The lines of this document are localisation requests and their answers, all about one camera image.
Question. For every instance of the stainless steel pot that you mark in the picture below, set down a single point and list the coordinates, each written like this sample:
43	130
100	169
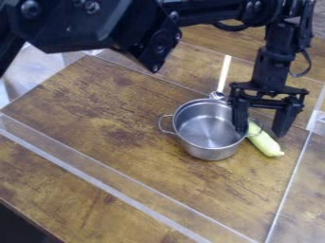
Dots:
202	124

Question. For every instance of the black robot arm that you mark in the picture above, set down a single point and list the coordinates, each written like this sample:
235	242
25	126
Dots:
143	29

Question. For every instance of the clear acrylic front barrier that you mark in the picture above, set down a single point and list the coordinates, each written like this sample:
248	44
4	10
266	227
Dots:
187	221

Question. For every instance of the green spoon handle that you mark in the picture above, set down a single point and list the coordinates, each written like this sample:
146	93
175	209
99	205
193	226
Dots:
264	140

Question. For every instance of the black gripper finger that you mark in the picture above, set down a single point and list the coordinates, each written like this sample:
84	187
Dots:
239	114
285	116

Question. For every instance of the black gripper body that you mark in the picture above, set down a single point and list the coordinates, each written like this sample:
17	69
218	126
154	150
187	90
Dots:
266	90

